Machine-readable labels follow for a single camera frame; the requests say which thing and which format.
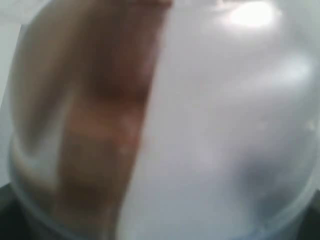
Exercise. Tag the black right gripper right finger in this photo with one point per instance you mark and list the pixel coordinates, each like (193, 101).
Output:
(306, 218)

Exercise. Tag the clear plastic shaker cup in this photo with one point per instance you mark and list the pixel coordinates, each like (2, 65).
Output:
(262, 195)

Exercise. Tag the brown contents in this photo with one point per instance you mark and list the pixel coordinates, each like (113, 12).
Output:
(100, 100)

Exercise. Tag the clear dome shaker lid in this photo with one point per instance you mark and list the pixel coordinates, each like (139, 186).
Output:
(263, 55)

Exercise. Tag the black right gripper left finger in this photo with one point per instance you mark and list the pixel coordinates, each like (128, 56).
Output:
(13, 223)

